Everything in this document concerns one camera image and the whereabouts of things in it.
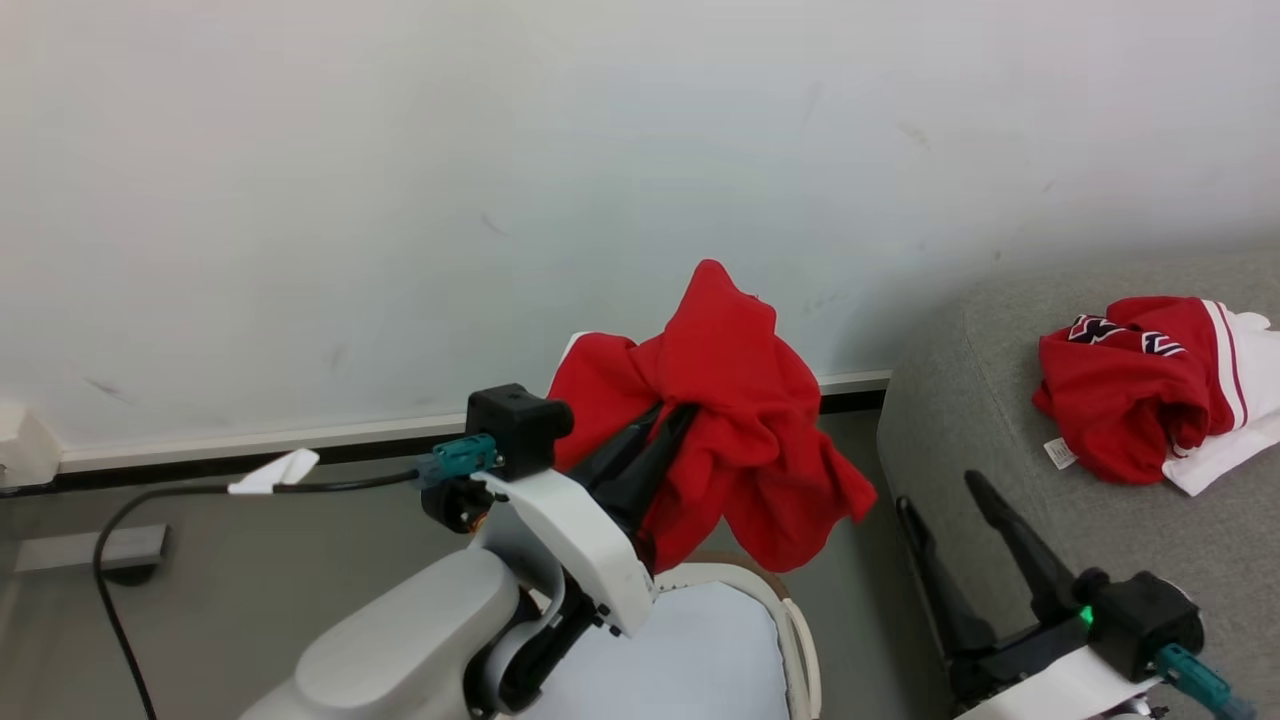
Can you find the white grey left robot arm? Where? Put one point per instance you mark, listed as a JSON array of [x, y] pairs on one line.
[[400, 640]]

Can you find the white laundry basket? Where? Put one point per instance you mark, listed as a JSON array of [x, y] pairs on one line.
[[801, 640]]

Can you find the grey floor box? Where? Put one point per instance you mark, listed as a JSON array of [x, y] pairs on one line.
[[90, 548]]

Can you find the plain red garment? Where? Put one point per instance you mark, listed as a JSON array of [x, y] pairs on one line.
[[740, 400]]

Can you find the grey fabric sofa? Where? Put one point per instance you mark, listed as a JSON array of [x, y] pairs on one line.
[[1000, 420]]

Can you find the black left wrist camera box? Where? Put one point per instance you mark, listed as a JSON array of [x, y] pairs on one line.
[[515, 425]]

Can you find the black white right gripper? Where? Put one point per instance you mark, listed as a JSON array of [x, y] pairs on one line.
[[1030, 670]]

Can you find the pale basket liner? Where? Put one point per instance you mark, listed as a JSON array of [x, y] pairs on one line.
[[690, 650]]

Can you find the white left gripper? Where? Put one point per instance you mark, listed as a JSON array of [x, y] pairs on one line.
[[570, 545]]

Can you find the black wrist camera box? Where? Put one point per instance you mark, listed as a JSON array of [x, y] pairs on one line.
[[1145, 620], [515, 425]]

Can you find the red and white printed garment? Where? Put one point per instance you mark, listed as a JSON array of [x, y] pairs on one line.
[[1120, 400]]

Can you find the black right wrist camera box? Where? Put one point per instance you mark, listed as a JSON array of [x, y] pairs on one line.
[[1145, 620]]

